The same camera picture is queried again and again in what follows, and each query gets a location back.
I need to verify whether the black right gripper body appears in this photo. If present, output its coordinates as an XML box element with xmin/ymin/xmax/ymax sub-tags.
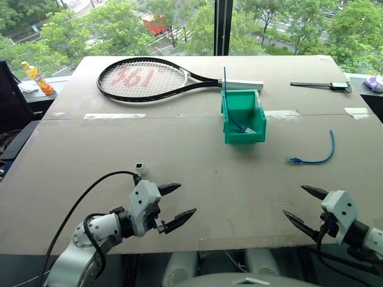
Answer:
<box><xmin>318</xmin><ymin>210</ymin><xmax>341</xmax><ymax>240</ymax></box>

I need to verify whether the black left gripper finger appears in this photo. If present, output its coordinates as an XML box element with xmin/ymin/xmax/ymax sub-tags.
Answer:
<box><xmin>163</xmin><ymin>207</ymin><xmax>197</xmax><ymax>235</ymax></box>
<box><xmin>157</xmin><ymin>183</ymin><xmax>183</xmax><ymax>197</ymax></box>

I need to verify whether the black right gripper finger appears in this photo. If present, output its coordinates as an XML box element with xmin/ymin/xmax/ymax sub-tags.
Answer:
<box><xmin>282</xmin><ymin>209</ymin><xmax>321</xmax><ymax>245</ymax></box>
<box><xmin>300</xmin><ymin>185</ymin><xmax>330</xmax><ymax>201</ymax></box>

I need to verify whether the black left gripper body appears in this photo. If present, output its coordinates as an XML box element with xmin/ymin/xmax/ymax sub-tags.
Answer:
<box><xmin>145</xmin><ymin>203</ymin><xmax>168</xmax><ymax>235</ymax></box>

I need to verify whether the white rounded robot leg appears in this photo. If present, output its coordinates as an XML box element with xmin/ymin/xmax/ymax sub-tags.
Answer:
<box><xmin>244</xmin><ymin>249</ymin><xmax>282</xmax><ymax>276</ymax></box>
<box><xmin>162</xmin><ymin>251</ymin><xmax>199</xmax><ymax>287</ymax></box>

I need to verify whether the grey robot torso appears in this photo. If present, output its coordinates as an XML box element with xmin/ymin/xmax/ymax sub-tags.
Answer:
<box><xmin>172</xmin><ymin>272</ymin><xmax>320</xmax><ymax>287</ymax></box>

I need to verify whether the clear tape strip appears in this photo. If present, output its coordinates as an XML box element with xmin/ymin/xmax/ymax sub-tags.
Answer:
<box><xmin>344</xmin><ymin>106</ymin><xmax>372</xmax><ymax>120</ymax></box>
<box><xmin>264</xmin><ymin>109</ymin><xmax>302</xmax><ymax>121</ymax></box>

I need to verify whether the green plastic storage bin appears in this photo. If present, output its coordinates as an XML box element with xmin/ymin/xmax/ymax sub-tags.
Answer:
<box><xmin>220</xmin><ymin>88</ymin><xmax>268</xmax><ymax>145</ymax></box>

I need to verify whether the dark side table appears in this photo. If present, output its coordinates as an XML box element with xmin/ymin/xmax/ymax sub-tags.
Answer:
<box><xmin>348</xmin><ymin>76</ymin><xmax>383</xmax><ymax>124</ymax></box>

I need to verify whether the black digital caliper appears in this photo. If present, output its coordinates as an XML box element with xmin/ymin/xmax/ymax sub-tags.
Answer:
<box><xmin>290</xmin><ymin>80</ymin><xmax>354</xmax><ymax>94</ymax></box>

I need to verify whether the black and white tennis racket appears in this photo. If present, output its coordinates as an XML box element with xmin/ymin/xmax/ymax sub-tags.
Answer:
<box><xmin>96</xmin><ymin>57</ymin><xmax>265</xmax><ymax>104</ymax></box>

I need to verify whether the purple plastic bag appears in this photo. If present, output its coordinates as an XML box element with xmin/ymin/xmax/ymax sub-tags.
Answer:
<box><xmin>364</xmin><ymin>75</ymin><xmax>383</xmax><ymax>93</ymax></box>

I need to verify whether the black side desk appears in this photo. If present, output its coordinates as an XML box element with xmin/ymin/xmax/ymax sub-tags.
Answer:
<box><xmin>21</xmin><ymin>77</ymin><xmax>71</xmax><ymax>121</ymax></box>

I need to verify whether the orange drink bottle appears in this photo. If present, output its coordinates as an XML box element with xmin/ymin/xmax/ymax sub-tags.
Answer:
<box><xmin>20</xmin><ymin>60</ymin><xmax>56</xmax><ymax>96</ymax></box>

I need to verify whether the crumpled white paper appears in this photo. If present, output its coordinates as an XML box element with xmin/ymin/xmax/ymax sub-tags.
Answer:
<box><xmin>17</xmin><ymin>81</ymin><xmax>40</xmax><ymax>94</ymax></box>

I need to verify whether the black chair back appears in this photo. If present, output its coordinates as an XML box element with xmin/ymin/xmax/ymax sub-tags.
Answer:
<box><xmin>0</xmin><ymin>59</ymin><xmax>28</xmax><ymax>134</ymax></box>

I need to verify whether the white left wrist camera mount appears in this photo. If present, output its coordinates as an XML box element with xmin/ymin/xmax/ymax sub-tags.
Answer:
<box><xmin>128</xmin><ymin>179</ymin><xmax>162</xmax><ymax>237</ymax></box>

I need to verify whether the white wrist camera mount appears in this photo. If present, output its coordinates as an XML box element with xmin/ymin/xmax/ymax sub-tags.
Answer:
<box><xmin>128</xmin><ymin>179</ymin><xmax>162</xmax><ymax>237</ymax></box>
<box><xmin>320</xmin><ymin>190</ymin><xmax>359</xmax><ymax>246</ymax></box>

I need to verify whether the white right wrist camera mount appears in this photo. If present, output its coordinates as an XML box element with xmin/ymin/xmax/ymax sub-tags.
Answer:
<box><xmin>320</xmin><ymin>190</ymin><xmax>359</xmax><ymax>246</ymax></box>

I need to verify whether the short blue cable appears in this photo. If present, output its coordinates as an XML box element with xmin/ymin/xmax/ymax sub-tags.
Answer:
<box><xmin>287</xmin><ymin>129</ymin><xmax>336</xmax><ymax>165</ymax></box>

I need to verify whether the black window frame post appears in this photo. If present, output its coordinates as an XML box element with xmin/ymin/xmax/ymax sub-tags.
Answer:
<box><xmin>214</xmin><ymin>0</ymin><xmax>235</xmax><ymax>56</ymax></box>

